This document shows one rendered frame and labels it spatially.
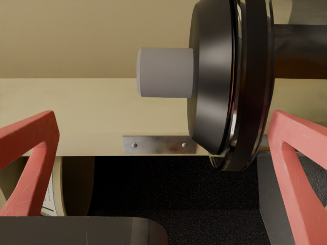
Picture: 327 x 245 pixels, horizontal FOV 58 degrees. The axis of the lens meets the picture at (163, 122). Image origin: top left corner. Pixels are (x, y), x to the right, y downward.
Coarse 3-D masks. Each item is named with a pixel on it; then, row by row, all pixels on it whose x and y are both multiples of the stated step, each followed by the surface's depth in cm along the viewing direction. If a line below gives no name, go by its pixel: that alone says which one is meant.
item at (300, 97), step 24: (240, 0) 12; (288, 0) 13; (312, 0) 13; (240, 24) 11; (288, 24) 12; (312, 24) 12; (240, 48) 11; (288, 48) 12; (312, 48) 12; (240, 72) 11; (288, 72) 12; (312, 72) 12; (240, 96) 12; (288, 96) 12; (312, 96) 12; (240, 120) 12; (264, 120) 12; (312, 120) 13; (264, 144) 14; (216, 168) 16
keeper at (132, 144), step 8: (128, 136) 27; (136, 136) 27; (144, 136) 27; (152, 136) 27; (160, 136) 27; (168, 136) 27; (176, 136) 27; (184, 136) 27; (128, 144) 28; (136, 144) 28; (144, 144) 28; (152, 144) 28; (160, 144) 28; (168, 144) 28; (176, 144) 28; (184, 144) 28; (192, 144) 28; (128, 152) 29; (136, 152) 29; (144, 152) 29; (152, 152) 29; (160, 152) 29; (168, 152) 29; (176, 152) 29; (184, 152) 29; (192, 152) 29
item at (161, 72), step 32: (224, 0) 13; (192, 32) 17; (224, 32) 13; (160, 64) 15; (192, 64) 15; (224, 64) 12; (160, 96) 17; (192, 96) 16; (224, 96) 13; (192, 128) 15; (224, 128) 13
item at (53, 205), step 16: (64, 160) 50; (80, 160) 51; (64, 176) 49; (80, 176) 50; (48, 192) 36; (64, 192) 48; (80, 192) 49; (48, 208) 37; (64, 208) 36; (80, 208) 47
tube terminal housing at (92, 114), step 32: (0, 96) 32; (32, 96) 33; (64, 96) 33; (96, 96) 33; (128, 96) 33; (64, 128) 28; (96, 128) 28; (128, 128) 28; (160, 128) 28; (0, 192) 32
